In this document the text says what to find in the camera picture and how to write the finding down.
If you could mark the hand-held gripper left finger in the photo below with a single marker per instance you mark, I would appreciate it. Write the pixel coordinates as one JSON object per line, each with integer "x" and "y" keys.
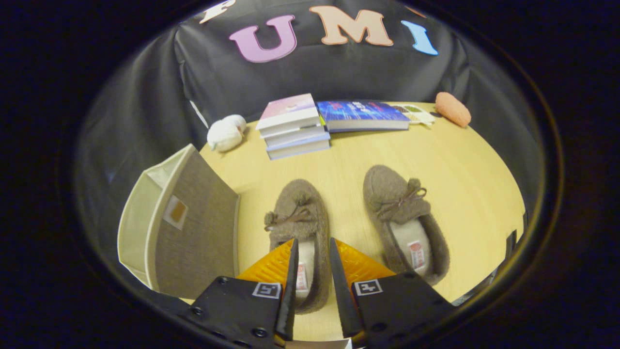
{"x": 289, "y": 291}

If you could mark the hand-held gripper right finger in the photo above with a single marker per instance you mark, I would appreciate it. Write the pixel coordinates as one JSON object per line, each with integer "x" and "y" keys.
{"x": 343, "y": 291}

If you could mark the brown fuzzy shoe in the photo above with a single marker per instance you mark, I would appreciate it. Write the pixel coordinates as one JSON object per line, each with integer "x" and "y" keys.
{"x": 387, "y": 189}
{"x": 300, "y": 198}

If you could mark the beige fabric storage box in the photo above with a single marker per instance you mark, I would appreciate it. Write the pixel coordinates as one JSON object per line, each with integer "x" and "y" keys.
{"x": 203, "y": 242}

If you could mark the lavender book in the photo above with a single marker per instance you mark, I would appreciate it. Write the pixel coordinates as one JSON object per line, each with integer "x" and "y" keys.
{"x": 300, "y": 148}

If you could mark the white book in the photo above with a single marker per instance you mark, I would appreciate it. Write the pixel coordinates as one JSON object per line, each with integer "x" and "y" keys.
{"x": 298, "y": 136}

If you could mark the white plush toy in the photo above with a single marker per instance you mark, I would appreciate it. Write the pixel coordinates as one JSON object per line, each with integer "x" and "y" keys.
{"x": 224, "y": 135}

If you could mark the blue cover book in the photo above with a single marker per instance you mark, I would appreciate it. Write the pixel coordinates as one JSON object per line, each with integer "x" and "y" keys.
{"x": 361, "y": 111}

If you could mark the pink cover book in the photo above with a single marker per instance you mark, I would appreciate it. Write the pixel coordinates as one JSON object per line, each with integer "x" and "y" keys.
{"x": 290, "y": 109}

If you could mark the white compartment tray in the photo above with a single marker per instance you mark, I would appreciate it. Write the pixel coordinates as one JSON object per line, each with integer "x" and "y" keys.
{"x": 419, "y": 115}

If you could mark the orange plush pouch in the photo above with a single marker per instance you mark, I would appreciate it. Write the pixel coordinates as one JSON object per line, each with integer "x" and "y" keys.
{"x": 453, "y": 109}

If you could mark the black backdrop cloth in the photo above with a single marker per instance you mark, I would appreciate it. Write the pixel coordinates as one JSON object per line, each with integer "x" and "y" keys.
{"x": 339, "y": 72}

